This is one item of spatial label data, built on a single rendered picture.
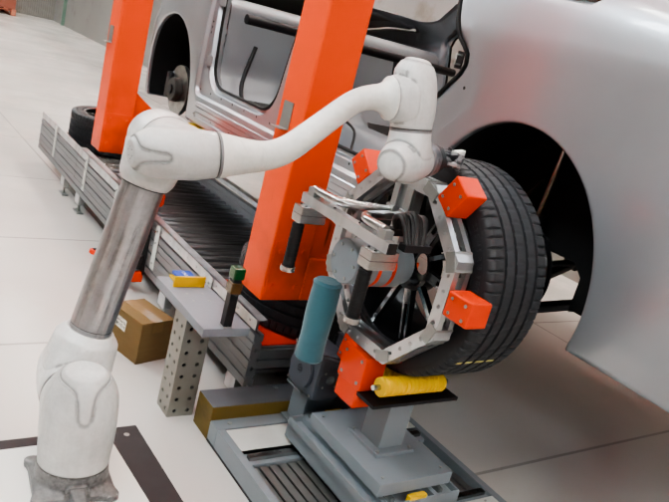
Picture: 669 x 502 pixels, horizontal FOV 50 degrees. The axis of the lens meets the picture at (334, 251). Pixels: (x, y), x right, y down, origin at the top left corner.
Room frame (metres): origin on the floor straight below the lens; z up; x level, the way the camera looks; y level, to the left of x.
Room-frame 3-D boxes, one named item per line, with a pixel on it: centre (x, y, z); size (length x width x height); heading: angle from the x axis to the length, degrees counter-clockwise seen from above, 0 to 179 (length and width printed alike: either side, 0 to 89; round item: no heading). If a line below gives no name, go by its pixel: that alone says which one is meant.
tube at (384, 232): (1.85, -0.13, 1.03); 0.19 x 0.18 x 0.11; 128
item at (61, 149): (5.03, 1.68, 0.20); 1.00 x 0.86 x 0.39; 38
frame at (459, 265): (2.01, -0.17, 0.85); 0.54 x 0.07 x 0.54; 38
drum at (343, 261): (1.96, -0.11, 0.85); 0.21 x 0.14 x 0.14; 128
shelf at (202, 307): (2.33, 0.40, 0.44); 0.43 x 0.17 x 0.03; 38
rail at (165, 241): (3.42, 0.92, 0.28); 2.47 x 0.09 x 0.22; 38
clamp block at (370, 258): (1.75, -0.11, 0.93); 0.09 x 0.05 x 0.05; 128
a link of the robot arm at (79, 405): (1.39, 0.45, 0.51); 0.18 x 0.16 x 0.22; 28
